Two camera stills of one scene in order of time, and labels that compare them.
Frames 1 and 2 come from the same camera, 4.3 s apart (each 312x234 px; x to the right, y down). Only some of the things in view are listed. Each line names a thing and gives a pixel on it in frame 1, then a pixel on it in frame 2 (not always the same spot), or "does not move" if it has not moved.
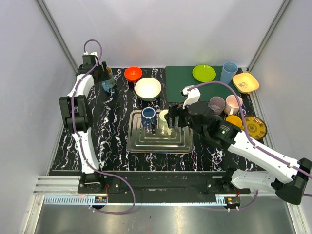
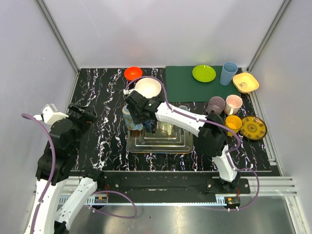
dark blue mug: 149,119 does not move
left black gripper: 104,70 -> 81,112
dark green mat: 179,77 does not move
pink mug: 232,107 does not move
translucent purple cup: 217,104 does not move
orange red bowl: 133,73 does not move
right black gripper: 174,111 -> 137,120
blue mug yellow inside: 110,83 -> 130,122
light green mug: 163,123 does not move
